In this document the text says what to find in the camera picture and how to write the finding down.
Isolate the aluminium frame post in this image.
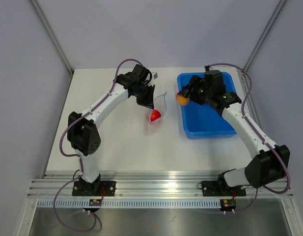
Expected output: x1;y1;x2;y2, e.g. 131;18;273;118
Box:
244;0;288;71
28;0;74;77

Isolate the circuit board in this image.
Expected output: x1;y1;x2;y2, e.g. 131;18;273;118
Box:
220;199;237;211
89;199;102;206

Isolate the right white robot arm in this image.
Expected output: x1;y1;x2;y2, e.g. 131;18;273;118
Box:
176;70;290;195

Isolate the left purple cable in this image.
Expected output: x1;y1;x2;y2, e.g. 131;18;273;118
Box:
53;58;153;233

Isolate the red apple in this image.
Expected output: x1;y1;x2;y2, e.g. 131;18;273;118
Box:
150;109;162;122

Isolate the left aluminium frame post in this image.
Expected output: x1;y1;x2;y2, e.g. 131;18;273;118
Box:
28;0;74;77

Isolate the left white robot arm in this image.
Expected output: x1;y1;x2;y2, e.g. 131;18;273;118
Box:
67;64;155;196

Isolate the right circuit board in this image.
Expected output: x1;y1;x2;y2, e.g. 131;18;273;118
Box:
220;199;237;211

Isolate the blue plastic bin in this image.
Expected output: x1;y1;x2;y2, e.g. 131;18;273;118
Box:
177;72;236;139

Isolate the right aluminium frame post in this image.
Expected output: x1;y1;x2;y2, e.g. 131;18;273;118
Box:
244;0;288;71

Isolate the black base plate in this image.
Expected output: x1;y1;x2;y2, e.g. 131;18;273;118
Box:
72;181;116;197
196;180;247;197

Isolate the pink peach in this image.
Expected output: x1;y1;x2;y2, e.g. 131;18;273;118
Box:
176;94;190;106

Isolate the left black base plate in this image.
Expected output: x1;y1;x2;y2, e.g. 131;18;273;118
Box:
72;181;116;197

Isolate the purple cable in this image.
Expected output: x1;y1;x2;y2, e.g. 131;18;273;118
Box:
204;62;291;213
53;58;153;233

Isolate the white slotted cable duct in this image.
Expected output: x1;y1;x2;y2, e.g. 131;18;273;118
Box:
37;198;221;209

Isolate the left circuit board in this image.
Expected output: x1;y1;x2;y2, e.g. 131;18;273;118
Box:
89;199;102;206

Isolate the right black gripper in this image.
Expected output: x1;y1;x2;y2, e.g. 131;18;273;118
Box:
180;75;213;106

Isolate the aluminium mounting rail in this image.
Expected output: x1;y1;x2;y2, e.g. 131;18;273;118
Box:
27;171;293;199

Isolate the clear zip top bag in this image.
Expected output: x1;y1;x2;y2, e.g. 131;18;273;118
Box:
143;91;167;136

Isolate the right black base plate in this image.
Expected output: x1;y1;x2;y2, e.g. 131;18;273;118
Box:
196;180;247;197

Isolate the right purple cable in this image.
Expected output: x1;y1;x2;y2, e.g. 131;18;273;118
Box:
204;62;291;213

